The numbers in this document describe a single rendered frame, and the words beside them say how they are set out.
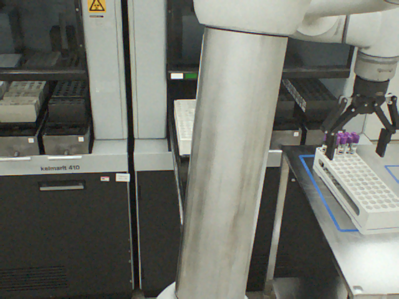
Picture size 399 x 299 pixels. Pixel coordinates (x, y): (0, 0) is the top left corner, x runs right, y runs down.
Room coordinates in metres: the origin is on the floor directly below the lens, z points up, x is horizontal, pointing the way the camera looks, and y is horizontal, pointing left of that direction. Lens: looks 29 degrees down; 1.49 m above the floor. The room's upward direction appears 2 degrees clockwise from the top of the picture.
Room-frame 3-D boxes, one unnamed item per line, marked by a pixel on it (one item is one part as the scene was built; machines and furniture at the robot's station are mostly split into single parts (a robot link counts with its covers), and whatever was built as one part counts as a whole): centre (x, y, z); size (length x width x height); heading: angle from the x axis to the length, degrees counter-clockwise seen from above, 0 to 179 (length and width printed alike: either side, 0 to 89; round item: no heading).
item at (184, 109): (1.31, 0.02, 0.83); 0.30 x 0.10 x 0.06; 7
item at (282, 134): (1.67, -0.24, 0.78); 0.73 x 0.14 x 0.09; 7
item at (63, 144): (1.58, 0.46, 0.78); 0.73 x 0.14 x 0.09; 7
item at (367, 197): (0.97, -0.40, 0.85); 0.30 x 0.10 x 0.06; 10
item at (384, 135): (1.02, -0.46, 0.95); 0.03 x 0.01 x 0.07; 10
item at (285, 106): (1.44, -0.27, 0.85); 0.12 x 0.02 x 0.06; 96
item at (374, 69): (1.00, -0.40, 1.16); 0.09 x 0.09 x 0.06
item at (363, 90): (1.00, -0.40, 1.09); 0.08 x 0.07 x 0.09; 100
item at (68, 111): (1.35, 0.43, 0.85); 0.12 x 0.02 x 0.06; 97
